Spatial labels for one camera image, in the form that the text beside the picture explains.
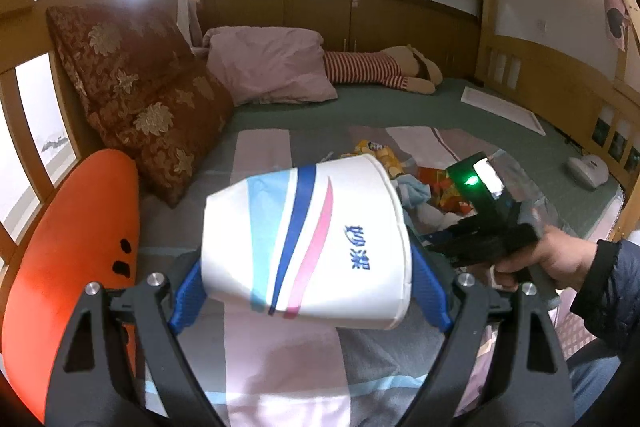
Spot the clear plastic wrap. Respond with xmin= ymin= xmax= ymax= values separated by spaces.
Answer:
xmin=487 ymin=149 xmax=563 ymax=230

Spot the pink wall poster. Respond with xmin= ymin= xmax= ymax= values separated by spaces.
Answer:
xmin=602 ymin=0 xmax=635 ymax=52

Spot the light blue crumpled cloth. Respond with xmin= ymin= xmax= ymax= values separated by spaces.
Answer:
xmin=391 ymin=173 xmax=432 ymax=208

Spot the wooden cabinet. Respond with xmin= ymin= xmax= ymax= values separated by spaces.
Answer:
xmin=200 ymin=0 xmax=482 ymax=82

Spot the person's right forearm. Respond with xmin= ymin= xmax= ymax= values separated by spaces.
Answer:
xmin=569 ymin=238 xmax=640 ymax=355

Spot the red snack packet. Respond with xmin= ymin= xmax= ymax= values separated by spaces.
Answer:
xmin=416 ymin=165 xmax=477 ymax=214

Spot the striped plush doll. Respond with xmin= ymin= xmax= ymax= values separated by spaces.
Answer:
xmin=322 ymin=45 xmax=444 ymax=96

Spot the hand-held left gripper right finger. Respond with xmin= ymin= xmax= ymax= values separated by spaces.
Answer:
xmin=400 ymin=241 xmax=576 ymax=427

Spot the yellow snack packet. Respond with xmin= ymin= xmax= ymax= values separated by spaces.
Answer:
xmin=340 ymin=141 xmax=405 ymax=182

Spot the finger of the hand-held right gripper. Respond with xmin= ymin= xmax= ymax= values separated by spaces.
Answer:
xmin=423 ymin=219 xmax=501 ymax=250
xmin=440 ymin=232 xmax=540 ymax=269

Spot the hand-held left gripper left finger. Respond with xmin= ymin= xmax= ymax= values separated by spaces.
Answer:
xmin=44 ymin=252 xmax=226 ymax=427

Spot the person's right hand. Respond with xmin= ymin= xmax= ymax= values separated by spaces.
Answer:
xmin=491 ymin=224 xmax=599 ymax=294

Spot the green bed sheet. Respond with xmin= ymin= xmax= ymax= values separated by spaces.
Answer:
xmin=220 ymin=76 xmax=626 ymax=233

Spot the pink pillow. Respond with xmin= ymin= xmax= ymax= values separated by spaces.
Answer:
xmin=202 ymin=26 xmax=339 ymax=108

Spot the small white appliance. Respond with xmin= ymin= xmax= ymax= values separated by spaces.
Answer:
xmin=566 ymin=155 xmax=611 ymax=192

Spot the brown floral pillow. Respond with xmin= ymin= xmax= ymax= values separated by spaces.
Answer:
xmin=46 ymin=3 xmax=202 ymax=110
xmin=89 ymin=61 xmax=236 ymax=208

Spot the white flat board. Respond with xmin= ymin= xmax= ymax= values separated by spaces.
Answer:
xmin=460 ymin=86 xmax=546 ymax=138

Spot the white paper cup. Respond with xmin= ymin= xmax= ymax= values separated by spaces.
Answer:
xmin=202 ymin=153 xmax=416 ymax=332

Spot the pink grey striped quilt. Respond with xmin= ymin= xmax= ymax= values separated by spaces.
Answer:
xmin=134 ymin=124 xmax=626 ymax=427

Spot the person's leg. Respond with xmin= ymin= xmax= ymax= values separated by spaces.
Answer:
xmin=567 ymin=341 xmax=632 ymax=424

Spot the orange face cushion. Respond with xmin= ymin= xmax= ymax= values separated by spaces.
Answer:
xmin=0 ymin=149 xmax=142 ymax=424

